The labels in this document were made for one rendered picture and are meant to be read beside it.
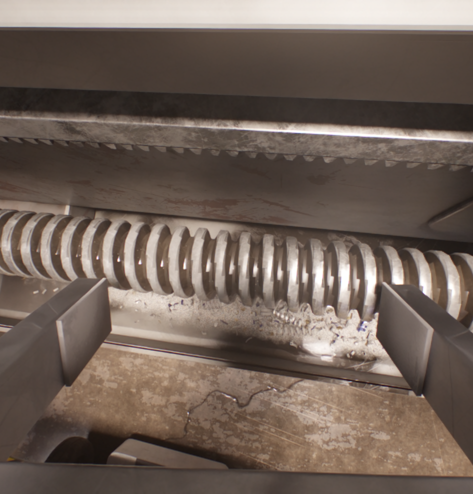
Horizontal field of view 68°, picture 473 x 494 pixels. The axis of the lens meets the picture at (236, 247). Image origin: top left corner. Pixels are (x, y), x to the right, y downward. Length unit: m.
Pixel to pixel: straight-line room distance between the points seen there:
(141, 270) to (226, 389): 0.77
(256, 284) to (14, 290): 0.52
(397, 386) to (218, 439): 0.60
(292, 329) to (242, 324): 0.07
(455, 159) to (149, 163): 0.20
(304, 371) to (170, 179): 0.27
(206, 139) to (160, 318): 0.39
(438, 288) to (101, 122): 0.17
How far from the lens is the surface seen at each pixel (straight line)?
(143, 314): 0.54
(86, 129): 0.19
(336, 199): 0.31
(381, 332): 0.17
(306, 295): 0.18
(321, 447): 0.97
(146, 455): 0.92
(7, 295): 0.66
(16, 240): 0.23
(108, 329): 0.17
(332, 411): 0.95
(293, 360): 0.51
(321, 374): 0.45
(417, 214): 0.35
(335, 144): 0.16
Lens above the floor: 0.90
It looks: 79 degrees down
